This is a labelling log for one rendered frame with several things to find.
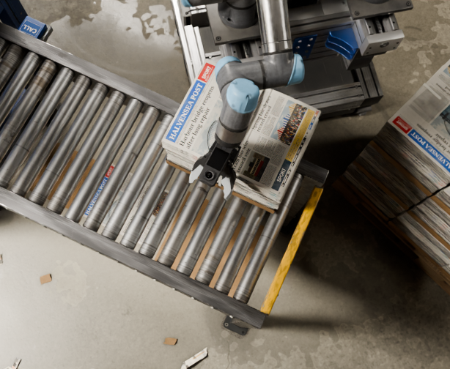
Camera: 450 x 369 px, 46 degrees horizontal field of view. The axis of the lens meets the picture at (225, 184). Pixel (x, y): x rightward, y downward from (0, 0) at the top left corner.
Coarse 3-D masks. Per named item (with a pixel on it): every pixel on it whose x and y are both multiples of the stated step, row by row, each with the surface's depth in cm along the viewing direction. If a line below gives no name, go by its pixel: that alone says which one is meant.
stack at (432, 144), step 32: (448, 64) 180; (416, 96) 176; (448, 96) 177; (384, 128) 179; (416, 128) 173; (448, 128) 174; (384, 160) 195; (416, 160) 178; (448, 160) 171; (352, 192) 240; (384, 192) 217; (416, 192) 195; (448, 192) 180; (384, 224) 239; (416, 224) 214; (448, 224) 194; (416, 256) 243; (448, 256) 215; (448, 288) 241
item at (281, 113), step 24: (288, 96) 153; (264, 120) 151; (288, 120) 151; (312, 120) 151; (264, 144) 149; (288, 144) 149; (240, 168) 146; (264, 168) 147; (288, 168) 147; (240, 192) 162; (264, 192) 149
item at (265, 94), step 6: (264, 90) 154; (270, 90) 153; (264, 96) 153; (258, 102) 152; (264, 102) 152; (258, 108) 152; (258, 114) 151; (252, 120) 151; (252, 126) 150; (246, 132) 150; (246, 138) 149; (240, 144) 148; (240, 150) 148
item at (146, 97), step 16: (0, 32) 180; (16, 32) 180; (32, 48) 179; (48, 48) 179; (64, 64) 178; (80, 64) 178; (96, 80) 177; (112, 80) 177; (128, 80) 177; (128, 96) 177; (144, 96) 176; (160, 96) 176; (176, 112) 175; (304, 160) 172; (304, 176) 172; (320, 176) 171
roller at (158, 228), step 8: (184, 176) 169; (176, 184) 169; (184, 184) 169; (176, 192) 168; (184, 192) 169; (168, 200) 167; (176, 200) 168; (168, 208) 166; (176, 208) 168; (160, 216) 166; (168, 216) 166; (152, 224) 166; (160, 224) 165; (168, 224) 167; (152, 232) 164; (160, 232) 165; (144, 240) 165; (152, 240) 164; (160, 240) 165; (144, 248) 163; (152, 248) 164; (152, 256) 164
